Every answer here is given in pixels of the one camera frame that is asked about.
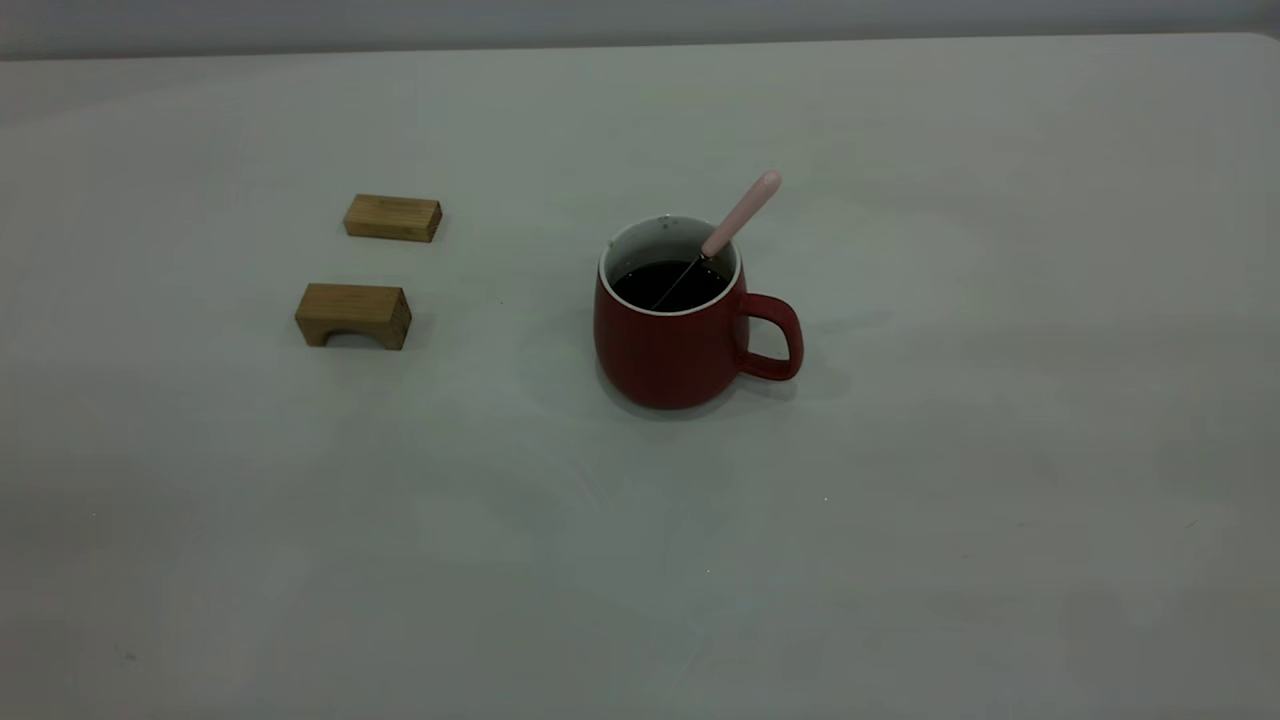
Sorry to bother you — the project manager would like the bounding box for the red ceramic mug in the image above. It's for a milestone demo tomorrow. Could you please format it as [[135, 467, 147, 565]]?
[[594, 214, 805, 410]]

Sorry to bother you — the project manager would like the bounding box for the pink handled metal spoon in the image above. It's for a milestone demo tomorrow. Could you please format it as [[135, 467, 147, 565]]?
[[650, 170, 783, 311]]

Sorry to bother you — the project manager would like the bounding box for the flat wooden block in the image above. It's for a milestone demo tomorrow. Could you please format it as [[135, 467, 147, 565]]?
[[343, 194, 443, 243]]

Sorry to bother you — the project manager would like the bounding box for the arched wooden block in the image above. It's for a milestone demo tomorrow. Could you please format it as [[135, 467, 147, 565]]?
[[294, 283, 413, 351]]

